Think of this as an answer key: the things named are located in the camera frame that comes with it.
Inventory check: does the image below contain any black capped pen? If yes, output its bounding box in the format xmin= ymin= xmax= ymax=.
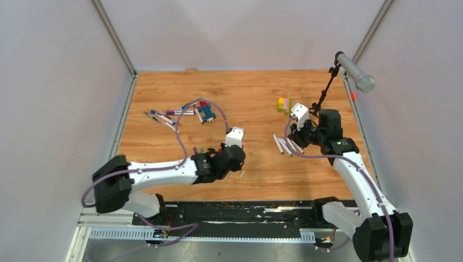
xmin=286 ymin=138 xmax=297 ymax=152

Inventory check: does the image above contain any blue red block toy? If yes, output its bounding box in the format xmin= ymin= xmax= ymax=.
xmin=197 ymin=101 xmax=216 ymax=123

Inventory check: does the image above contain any colourful block stack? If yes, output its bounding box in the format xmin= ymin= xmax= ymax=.
xmin=276 ymin=97 xmax=291 ymax=116

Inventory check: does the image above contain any slotted cable duct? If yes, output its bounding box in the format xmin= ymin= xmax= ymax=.
xmin=88 ymin=227 xmax=316 ymax=243

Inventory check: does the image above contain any grey pen far left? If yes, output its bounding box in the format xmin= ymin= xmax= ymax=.
xmin=144 ymin=111 xmax=165 ymax=126

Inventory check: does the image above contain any white pen by blocks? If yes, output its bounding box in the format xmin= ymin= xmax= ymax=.
xmin=194 ymin=106 xmax=204 ymax=124

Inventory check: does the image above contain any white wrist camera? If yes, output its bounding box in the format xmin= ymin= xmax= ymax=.
xmin=290 ymin=103 xmax=310 ymax=130
xmin=224 ymin=127 xmax=245 ymax=148

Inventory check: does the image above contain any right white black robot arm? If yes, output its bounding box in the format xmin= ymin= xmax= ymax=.
xmin=284 ymin=104 xmax=413 ymax=261

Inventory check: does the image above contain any blue capped pen left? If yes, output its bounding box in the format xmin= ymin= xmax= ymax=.
xmin=151 ymin=110 xmax=176 ymax=125

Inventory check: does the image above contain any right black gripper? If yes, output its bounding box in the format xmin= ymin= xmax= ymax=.
xmin=288 ymin=116 xmax=325 ymax=149

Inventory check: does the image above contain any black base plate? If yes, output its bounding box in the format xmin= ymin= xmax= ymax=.
xmin=147 ymin=200 xmax=334 ymax=239

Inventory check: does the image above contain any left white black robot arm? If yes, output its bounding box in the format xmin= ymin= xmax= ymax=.
xmin=92 ymin=145 xmax=246 ymax=225

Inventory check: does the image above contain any white pen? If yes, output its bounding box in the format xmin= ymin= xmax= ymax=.
xmin=277 ymin=137 xmax=293 ymax=156
xmin=194 ymin=106 xmax=204 ymax=124

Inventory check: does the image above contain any blue capped pen upper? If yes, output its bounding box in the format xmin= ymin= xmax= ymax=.
xmin=176 ymin=98 xmax=203 ymax=110

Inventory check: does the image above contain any orange capped pen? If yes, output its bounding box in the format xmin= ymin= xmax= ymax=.
xmin=164 ymin=122 xmax=181 ymax=135

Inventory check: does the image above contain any white pen body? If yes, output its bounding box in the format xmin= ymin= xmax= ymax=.
xmin=272 ymin=133 xmax=284 ymax=154

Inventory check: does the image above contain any red capped short pen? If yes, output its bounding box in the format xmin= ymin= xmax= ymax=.
xmin=294 ymin=144 xmax=304 ymax=154

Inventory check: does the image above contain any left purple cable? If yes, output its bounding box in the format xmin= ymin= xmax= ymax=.
xmin=81 ymin=99 xmax=232 ymax=247

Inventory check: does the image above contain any silver microphone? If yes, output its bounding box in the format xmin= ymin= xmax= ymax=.
xmin=335 ymin=51 xmax=376 ymax=93

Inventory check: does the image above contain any blue capped pen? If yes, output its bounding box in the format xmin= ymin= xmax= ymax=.
xmin=151 ymin=110 xmax=176 ymax=125
xmin=176 ymin=98 xmax=203 ymax=110

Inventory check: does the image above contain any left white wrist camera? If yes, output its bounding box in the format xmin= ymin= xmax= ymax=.
xmin=224 ymin=127 xmax=245 ymax=148

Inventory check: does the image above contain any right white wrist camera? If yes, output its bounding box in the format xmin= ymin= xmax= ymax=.
xmin=290 ymin=103 xmax=310 ymax=130

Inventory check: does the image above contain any black microphone stand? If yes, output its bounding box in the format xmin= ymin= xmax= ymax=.
xmin=309 ymin=62 xmax=341 ymax=117

